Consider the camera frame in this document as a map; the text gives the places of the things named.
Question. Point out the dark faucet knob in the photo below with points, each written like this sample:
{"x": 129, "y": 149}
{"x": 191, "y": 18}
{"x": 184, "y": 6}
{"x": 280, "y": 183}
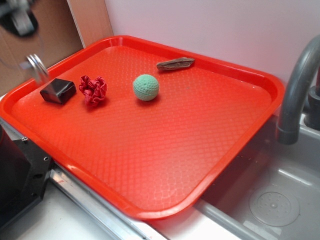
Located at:
{"x": 312, "y": 117}

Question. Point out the blurred black grey gripper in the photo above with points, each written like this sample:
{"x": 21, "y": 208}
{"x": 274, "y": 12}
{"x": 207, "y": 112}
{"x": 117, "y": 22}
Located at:
{"x": 17, "y": 18}

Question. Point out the green foam golf ball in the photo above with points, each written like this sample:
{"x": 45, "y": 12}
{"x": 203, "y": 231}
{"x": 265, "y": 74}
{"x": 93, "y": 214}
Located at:
{"x": 146, "y": 87}

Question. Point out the brown cardboard panel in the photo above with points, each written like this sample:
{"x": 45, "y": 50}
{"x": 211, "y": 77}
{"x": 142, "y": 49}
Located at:
{"x": 64, "y": 28}

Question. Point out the silver keys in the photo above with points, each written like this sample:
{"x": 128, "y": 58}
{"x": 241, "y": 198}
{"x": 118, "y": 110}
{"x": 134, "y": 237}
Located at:
{"x": 34, "y": 65}

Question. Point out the black wrapped block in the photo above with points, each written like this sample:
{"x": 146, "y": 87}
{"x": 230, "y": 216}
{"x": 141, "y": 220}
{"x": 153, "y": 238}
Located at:
{"x": 58, "y": 91}

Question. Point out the red crumpled scrunchie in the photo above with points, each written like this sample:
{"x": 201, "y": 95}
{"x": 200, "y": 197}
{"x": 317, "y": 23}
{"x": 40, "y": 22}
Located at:
{"x": 94, "y": 90}

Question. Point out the grey toy sink basin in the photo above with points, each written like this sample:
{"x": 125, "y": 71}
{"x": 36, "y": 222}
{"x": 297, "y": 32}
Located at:
{"x": 269, "y": 191}

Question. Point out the red plastic tray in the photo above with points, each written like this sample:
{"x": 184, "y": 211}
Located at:
{"x": 150, "y": 159}

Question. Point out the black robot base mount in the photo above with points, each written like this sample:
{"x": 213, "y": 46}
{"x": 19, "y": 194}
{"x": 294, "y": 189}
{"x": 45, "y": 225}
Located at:
{"x": 24, "y": 171}

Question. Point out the grey toy faucet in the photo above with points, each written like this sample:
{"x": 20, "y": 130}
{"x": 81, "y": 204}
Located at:
{"x": 295, "y": 101}

